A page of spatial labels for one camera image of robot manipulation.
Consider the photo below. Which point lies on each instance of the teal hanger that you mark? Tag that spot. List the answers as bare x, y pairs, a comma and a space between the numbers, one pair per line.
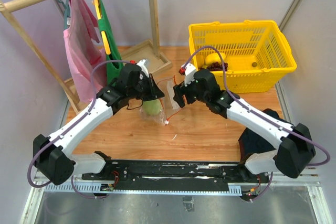
64, 6

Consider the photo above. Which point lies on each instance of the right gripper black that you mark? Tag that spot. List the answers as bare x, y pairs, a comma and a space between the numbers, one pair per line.
180, 90

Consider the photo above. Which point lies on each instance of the wooden clothes rack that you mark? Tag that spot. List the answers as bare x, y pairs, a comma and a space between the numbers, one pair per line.
149, 49

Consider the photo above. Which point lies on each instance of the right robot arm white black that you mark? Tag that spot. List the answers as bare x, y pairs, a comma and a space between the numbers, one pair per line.
292, 145

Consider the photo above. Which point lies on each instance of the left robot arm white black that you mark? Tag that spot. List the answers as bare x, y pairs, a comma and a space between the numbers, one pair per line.
53, 155

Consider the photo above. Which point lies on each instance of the dark red grapes bunch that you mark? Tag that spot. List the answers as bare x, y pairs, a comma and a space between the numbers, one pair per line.
216, 66

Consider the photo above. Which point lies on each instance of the pink shirt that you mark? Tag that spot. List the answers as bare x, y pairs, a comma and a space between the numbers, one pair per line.
82, 54

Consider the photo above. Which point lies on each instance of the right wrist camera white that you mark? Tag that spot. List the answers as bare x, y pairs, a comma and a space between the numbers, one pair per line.
188, 71

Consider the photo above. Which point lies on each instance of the yellow mango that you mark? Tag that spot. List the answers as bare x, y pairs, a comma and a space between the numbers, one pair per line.
213, 58

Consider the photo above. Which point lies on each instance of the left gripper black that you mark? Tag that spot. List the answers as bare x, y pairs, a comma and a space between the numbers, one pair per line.
154, 92

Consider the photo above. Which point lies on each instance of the yellow plastic basket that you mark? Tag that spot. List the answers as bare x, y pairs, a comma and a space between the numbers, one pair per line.
243, 43

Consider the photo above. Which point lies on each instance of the yellow hanger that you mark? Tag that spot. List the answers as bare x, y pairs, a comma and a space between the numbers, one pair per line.
102, 32

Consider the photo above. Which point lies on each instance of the green cabbage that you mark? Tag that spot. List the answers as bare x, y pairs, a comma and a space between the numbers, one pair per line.
152, 108

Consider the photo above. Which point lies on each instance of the clear zip top bag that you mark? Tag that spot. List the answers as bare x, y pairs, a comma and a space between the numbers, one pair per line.
169, 107

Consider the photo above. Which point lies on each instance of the green shirt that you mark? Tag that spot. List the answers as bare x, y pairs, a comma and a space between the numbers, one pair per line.
112, 68

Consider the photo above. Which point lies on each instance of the dark navy cloth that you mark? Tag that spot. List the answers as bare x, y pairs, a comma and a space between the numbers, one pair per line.
250, 142

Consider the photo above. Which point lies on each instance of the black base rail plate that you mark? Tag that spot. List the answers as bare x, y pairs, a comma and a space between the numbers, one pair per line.
175, 176

